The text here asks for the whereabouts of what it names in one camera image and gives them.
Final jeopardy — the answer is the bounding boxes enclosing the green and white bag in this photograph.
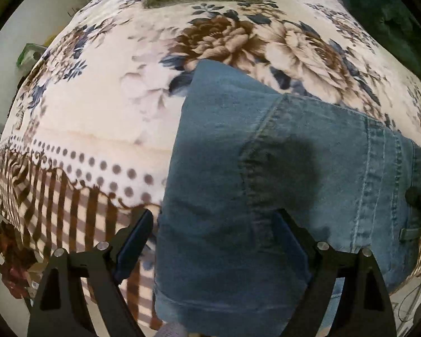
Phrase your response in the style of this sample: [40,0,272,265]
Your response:
[16,43,47,69]

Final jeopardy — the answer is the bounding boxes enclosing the floral bed blanket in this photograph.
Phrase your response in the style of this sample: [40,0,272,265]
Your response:
[0,0,421,329]

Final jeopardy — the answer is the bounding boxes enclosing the dark green plush blanket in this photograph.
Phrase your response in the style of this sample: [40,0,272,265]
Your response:
[341,0,421,80]

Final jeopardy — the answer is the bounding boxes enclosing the light blue denim jeans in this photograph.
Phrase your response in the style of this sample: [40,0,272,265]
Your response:
[155,60,421,336]

